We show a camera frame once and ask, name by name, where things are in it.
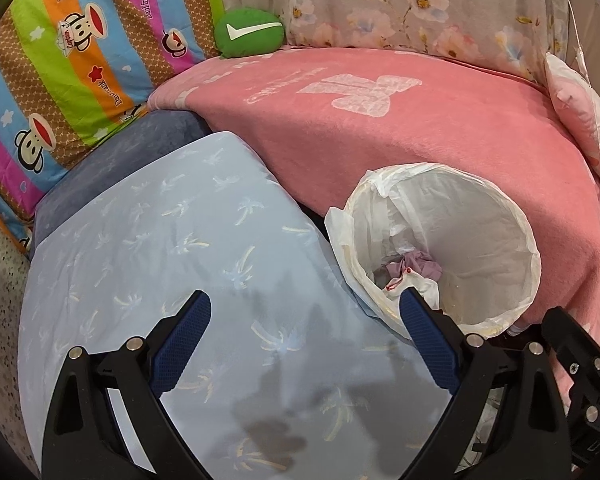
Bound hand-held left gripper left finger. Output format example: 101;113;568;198
41;290;213;480

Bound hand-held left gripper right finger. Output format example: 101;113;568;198
399;289;572;480

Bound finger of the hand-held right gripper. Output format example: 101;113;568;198
541;306;600;391

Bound white cloth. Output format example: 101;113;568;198
380;272;441;311

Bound purple cloth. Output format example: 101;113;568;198
384;254;445;281

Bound white-lined waste bin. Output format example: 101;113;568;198
324;161;542;341

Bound light blue palm-print cloth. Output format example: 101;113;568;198
17;131;456;480

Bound blue-grey cushion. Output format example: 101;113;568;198
30;110;216;261

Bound pink blanket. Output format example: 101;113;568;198
146;46;600;401

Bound pink and white pillow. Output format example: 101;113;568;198
545;54;600;181

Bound striped monkey-print quilt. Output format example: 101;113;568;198
0;0;226;256

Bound green cushion with white mark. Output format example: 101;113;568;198
214;8;286;58

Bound floral beige pillow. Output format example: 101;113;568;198
212;0;571;86

